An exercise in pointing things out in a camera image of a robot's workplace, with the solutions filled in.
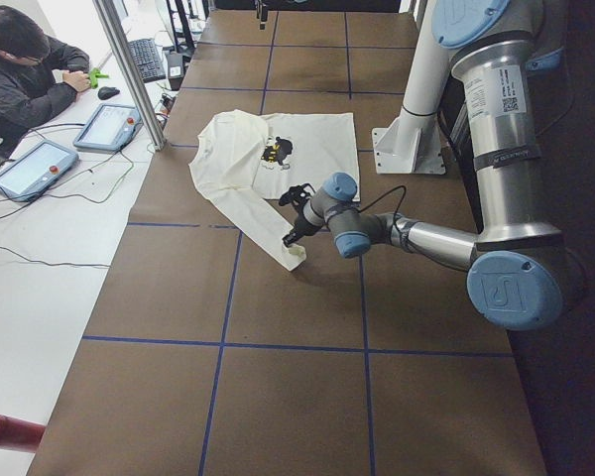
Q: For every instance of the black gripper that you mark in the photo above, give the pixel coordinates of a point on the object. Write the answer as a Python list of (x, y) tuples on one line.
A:
[(299, 227)]

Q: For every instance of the white long-sleeve printed shirt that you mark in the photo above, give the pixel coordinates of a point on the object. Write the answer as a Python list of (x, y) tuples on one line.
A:
[(244, 161)]

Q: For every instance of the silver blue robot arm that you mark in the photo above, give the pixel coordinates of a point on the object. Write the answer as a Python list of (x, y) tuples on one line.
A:
[(519, 273)]

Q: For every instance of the far teach pendant tablet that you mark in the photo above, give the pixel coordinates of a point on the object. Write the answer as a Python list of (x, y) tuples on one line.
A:
[(109, 129)]

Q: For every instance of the teach pendant tablet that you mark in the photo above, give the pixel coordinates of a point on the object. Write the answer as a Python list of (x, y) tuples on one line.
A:
[(31, 175), (109, 129)]

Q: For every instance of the small black box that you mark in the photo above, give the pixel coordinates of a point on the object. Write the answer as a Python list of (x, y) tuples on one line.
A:
[(175, 71)]

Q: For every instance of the black keyboard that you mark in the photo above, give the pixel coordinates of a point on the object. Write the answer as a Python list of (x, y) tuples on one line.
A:
[(147, 59)]

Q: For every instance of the black computer mouse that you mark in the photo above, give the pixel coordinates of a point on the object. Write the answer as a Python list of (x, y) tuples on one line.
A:
[(107, 92)]

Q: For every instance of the green plastic tool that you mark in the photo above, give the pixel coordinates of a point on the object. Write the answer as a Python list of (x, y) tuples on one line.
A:
[(95, 75)]

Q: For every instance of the near teach pendant tablet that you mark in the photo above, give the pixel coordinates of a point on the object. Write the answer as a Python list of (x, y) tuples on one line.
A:
[(31, 175)]

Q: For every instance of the seated person in black jacket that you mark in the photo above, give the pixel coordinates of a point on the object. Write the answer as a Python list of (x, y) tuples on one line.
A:
[(40, 77)]

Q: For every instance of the red cylinder tube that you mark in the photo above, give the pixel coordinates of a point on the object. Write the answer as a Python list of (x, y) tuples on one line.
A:
[(20, 435)]

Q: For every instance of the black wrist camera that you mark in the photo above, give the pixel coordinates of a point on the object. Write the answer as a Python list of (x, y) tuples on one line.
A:
[(297, 196)]

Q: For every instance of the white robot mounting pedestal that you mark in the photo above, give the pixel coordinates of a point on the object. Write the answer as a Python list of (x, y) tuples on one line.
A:
[(411, 144)]

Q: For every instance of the aluminium frame post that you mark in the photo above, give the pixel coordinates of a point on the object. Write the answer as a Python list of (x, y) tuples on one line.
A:
[(119, 47)]

